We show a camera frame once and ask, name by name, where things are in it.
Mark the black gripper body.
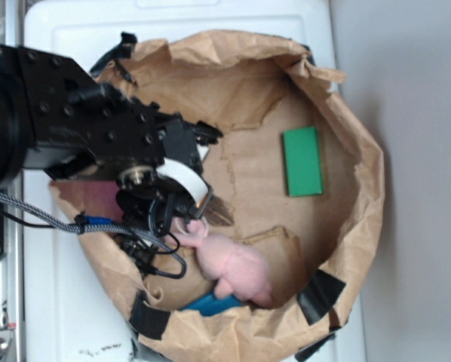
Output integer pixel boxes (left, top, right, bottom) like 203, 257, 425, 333
115, 112, 213, 230

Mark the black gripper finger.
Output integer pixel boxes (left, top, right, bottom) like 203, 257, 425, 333
191, 121, 222, 145

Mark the dark brown wood chip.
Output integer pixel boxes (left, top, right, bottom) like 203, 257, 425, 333
204, 196, 234, 226

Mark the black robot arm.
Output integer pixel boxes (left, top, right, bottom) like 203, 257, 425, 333
0, 45, 221, 220

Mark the brown paper bag bin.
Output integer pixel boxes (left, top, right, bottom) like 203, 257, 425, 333
50, 30, 385, 362

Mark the green rectangular block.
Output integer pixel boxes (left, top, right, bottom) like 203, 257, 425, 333
283, 127, 323, 197

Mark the pink plush bunny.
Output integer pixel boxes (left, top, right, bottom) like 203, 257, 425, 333
167, 217, 272, 308

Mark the blue block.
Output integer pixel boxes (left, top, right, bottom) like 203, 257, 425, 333
180, 292, 241, 317

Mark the white plastic tray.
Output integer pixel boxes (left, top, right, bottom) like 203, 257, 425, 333
21, 0, 366, 362

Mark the grey braided cable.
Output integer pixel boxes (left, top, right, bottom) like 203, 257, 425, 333
0, 188, 176, 254

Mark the aluminium frame rail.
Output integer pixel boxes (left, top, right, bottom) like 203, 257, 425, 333
0, 1, 26, 361

